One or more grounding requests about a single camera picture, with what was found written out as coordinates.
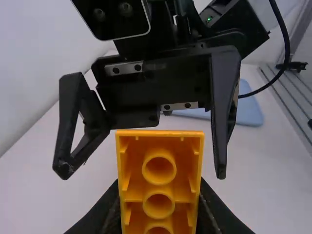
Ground yellow toy brick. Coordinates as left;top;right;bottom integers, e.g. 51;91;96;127
115;129;206;234

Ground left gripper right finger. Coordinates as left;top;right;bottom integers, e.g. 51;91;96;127
195;178;254;234

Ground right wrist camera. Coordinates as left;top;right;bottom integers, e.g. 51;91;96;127
70;0;152;41

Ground silver rails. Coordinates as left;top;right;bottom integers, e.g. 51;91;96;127
257;60;312;147

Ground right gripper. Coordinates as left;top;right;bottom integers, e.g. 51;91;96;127
91;0;242;180

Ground black cable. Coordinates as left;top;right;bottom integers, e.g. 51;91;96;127
237;0;294;99

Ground blue mat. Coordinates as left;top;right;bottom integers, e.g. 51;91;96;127
170;78;265;128

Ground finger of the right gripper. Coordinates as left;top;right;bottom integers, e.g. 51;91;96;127
52;72;116;181

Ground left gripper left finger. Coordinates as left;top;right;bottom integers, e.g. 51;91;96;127
64;178;123;234

